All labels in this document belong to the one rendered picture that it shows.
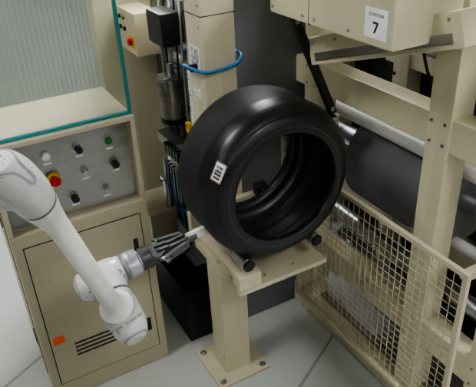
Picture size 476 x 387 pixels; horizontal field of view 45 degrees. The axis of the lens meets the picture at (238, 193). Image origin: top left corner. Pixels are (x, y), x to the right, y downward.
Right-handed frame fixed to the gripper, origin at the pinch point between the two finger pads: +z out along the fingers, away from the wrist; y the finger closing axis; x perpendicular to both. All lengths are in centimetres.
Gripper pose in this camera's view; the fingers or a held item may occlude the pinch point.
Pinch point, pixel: (195, 233)
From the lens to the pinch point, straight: 190.6
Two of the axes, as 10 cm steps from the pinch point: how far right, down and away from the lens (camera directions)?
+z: 8.6, -3.9, 3.3
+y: -4.9, -4.2, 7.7
